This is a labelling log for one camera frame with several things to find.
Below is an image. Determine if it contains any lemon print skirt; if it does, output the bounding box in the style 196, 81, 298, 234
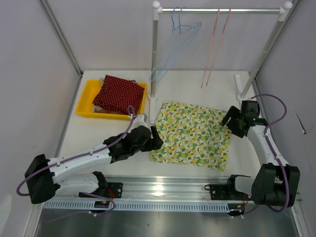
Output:
150, 102, 232, 171

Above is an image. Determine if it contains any purple cable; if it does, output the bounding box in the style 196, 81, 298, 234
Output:
229, 94, 291, 219
16, 105, 137, 220

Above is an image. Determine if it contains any blue wire hanger front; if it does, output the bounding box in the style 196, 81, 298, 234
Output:
150, 6, 202, 82

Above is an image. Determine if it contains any pink wire hanger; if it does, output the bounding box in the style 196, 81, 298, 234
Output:
200, 8, 220, 89
206, 6, 232, 86

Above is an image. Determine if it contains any pink wire hanger right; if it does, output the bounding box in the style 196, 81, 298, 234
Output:
206, 6, 232, 86

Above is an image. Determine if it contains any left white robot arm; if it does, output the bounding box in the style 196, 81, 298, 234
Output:
25, 125, 163, 204

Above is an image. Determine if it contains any blue wire hanger back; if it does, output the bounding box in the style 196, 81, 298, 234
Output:
151, 6, 200, 82

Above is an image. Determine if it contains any pink wire hanger left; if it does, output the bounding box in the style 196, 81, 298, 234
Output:
200, 8, 220, 89

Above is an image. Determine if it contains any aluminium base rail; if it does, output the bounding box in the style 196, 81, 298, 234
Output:
33, 174, 302, 213

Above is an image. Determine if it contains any yellow plastic tray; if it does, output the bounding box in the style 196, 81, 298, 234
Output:
76, 79, 147, 120

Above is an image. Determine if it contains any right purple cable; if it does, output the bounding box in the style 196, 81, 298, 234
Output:
229, 94, 291, 219

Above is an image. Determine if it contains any silver clothes rack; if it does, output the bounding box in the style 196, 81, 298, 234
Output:
148, 0, 293, 124

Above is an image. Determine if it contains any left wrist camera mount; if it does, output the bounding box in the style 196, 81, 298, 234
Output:
133, 113, 148, 127

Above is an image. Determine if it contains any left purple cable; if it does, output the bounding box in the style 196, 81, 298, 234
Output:
16, 105, 137, 220

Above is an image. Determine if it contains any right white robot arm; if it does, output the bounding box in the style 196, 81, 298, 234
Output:
205, 100, 300, 211

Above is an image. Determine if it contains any blue wire hanger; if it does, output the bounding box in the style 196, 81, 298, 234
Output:
151, 6, 200, 82
150, 6, 202, 82

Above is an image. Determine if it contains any red polka dot cloth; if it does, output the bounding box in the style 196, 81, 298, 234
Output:
92, 75, 145, 115

